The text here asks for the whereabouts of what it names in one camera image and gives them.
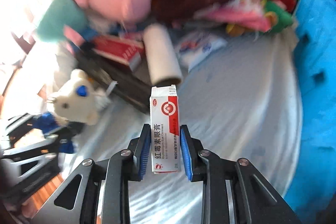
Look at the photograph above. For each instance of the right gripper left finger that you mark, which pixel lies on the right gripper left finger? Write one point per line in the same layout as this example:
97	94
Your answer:
99	189

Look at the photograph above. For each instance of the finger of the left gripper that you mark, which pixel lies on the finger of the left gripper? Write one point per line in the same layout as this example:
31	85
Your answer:
19	126
57	141

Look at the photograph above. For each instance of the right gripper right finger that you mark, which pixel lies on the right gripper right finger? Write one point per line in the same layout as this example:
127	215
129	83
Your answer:
233	191

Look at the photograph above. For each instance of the white red eye ointment box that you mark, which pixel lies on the white red eye ointment box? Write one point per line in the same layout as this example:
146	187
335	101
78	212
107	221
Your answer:
165	130

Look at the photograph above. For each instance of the white bear plush blue dress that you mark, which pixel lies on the white bear plush blue dress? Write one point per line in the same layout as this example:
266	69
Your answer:
75	101

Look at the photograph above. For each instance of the blue plastic crate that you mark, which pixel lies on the blue plastic crate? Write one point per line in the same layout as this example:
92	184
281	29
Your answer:
313	185

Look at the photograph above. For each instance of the light blue bed sheet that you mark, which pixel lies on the light blue bed sheet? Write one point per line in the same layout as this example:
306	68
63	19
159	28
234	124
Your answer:
241	101

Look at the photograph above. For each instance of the black keyboard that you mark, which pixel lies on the black keyboard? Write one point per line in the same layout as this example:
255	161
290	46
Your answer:
125	85

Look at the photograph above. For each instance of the long red white box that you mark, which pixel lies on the long red white box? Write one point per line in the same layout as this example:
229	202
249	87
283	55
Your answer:
125	54

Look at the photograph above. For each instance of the white paper roll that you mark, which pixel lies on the white paper roll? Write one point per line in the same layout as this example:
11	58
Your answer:
162	61

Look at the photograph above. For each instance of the green-bodied pink pig plush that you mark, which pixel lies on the green-bodied pink pig plush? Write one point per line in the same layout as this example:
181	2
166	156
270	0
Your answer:
67	20

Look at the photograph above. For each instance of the white blue packet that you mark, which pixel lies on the white blue packet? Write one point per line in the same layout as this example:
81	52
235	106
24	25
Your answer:
196	46

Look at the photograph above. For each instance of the green plush toy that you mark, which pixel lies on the green plush toy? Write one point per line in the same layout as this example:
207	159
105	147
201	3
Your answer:
276	19

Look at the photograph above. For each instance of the pink printed bag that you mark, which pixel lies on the pink printed bag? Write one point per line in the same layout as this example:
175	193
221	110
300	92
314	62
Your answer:
247	13

